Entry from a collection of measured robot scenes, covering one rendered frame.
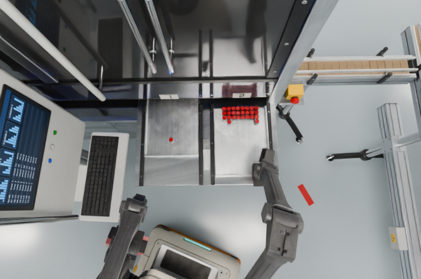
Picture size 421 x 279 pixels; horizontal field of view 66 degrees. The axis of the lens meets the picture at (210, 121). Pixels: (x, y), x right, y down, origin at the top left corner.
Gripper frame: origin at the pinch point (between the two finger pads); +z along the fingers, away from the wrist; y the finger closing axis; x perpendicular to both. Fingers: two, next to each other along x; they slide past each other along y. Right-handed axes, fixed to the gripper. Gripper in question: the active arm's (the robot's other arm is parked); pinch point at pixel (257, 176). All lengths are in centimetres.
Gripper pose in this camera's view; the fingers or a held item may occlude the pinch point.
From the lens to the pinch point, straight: 155.8
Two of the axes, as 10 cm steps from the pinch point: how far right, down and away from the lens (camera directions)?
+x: -10.0, 0.1, 0.2
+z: 0.2, 2.7, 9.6
